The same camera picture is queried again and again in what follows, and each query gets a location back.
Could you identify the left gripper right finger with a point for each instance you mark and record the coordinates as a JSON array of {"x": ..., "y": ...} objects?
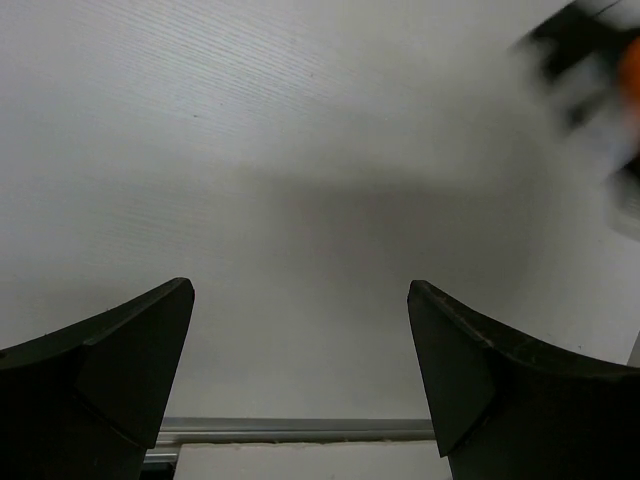
[{"x": 506, "y": 405}]

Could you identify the front aluminium rail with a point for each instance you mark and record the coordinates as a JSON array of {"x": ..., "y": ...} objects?
[{"x": 176, "y": 432}]

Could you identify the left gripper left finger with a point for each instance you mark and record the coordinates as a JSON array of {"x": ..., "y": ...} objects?
[{"x": 87, "y": 401}]

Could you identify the orange camouflage shorts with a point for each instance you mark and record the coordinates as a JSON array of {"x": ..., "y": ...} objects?
[{"x": 585, "y": 59}]

